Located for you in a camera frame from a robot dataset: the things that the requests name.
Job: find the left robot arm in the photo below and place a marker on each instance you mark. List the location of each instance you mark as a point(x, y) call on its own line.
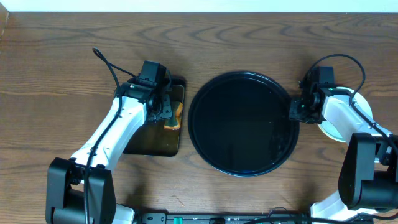
point(80, 189)

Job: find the rectangular black water tray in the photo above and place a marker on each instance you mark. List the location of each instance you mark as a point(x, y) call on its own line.
point(152, 139)

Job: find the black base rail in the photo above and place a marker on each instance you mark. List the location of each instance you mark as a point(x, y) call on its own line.
point(202, 218)

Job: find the round black tray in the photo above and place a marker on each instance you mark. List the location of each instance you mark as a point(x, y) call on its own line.
point(239, 123)

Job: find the orange green scrub sponge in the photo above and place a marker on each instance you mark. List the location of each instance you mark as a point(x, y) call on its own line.
point(174, 123)

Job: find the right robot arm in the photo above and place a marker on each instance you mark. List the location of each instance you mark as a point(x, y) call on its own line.
point(367, 185)

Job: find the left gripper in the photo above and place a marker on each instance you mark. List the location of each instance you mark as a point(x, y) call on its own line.
point(165, 109)

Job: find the green plate stained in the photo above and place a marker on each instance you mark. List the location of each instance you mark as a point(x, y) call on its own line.
point(329, 130)

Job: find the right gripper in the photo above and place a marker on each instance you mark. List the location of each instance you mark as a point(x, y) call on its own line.
point(293, 114)

